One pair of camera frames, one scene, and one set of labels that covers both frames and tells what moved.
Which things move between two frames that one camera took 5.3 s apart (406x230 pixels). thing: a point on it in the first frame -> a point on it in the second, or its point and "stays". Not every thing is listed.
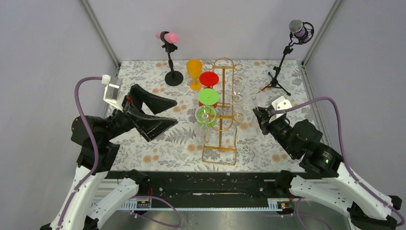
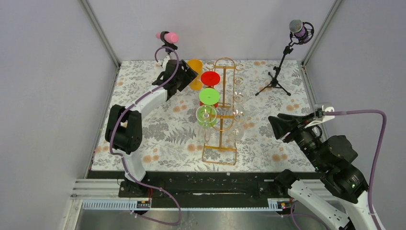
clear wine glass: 237,80 stays
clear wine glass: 255,99 -> 239,120
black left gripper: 151,125 -> 189,75
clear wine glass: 238,112 stays
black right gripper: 263,119 -> 290,129
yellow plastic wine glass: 194,67 stays
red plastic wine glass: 208,79 stays
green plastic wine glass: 207,113 stays
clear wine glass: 205,115 stays
